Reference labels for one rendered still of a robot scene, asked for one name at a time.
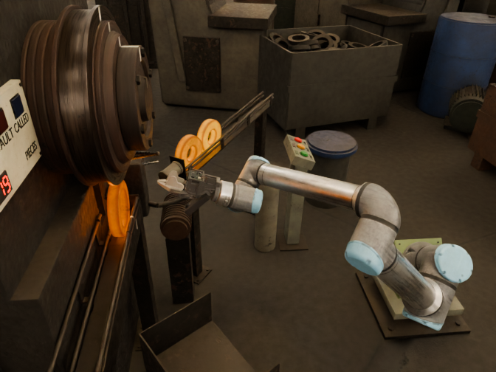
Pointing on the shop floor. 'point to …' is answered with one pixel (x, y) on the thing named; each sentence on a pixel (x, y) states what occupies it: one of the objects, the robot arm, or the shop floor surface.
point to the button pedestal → (295, 240)
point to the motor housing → (178, 249)
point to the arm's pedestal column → (394, 331)
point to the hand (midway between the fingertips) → (160, 184)
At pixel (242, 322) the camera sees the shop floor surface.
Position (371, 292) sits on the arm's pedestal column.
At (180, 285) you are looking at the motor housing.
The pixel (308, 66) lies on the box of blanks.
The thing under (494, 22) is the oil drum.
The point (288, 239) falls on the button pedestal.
